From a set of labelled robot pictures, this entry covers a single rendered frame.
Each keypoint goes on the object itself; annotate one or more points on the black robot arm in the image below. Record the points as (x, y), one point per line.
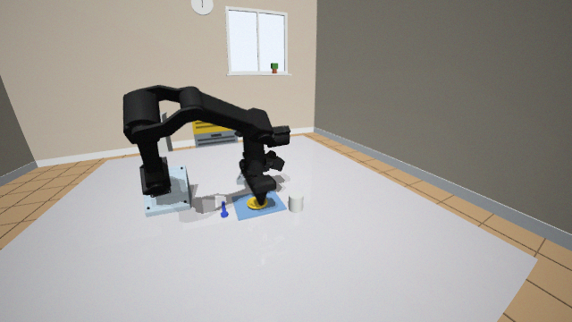
(142, 125)

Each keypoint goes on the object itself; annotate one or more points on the white cylinder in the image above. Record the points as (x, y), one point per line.
(296, 201)

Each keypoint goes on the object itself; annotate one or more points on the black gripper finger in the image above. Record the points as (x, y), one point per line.
(260, 197)
(247, 178)

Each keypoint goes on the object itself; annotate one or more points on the light blue flat mat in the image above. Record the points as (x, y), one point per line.
(274, 204)

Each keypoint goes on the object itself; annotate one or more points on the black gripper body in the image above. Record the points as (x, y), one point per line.
(254, 165)

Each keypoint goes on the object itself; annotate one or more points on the yellow round plate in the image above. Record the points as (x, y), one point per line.
(252, 203)

